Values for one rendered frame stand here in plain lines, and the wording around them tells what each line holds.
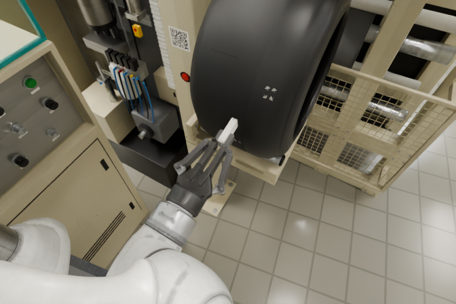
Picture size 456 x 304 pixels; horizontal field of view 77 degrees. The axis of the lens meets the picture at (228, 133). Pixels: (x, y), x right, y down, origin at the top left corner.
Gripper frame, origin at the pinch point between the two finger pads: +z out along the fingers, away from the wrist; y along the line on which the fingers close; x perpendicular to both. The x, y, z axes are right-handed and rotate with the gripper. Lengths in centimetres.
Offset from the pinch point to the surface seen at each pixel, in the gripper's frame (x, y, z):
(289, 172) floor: 132, -9, 54
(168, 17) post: -1.2, 35.6, 26.7
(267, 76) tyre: -9.0, -3.8, 12.2
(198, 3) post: -6.4, 26.1, 30.4
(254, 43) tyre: -12.8, 1.4, 16.4
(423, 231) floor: 133, -96, 56
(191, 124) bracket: 30.6, 24.2, 11.6
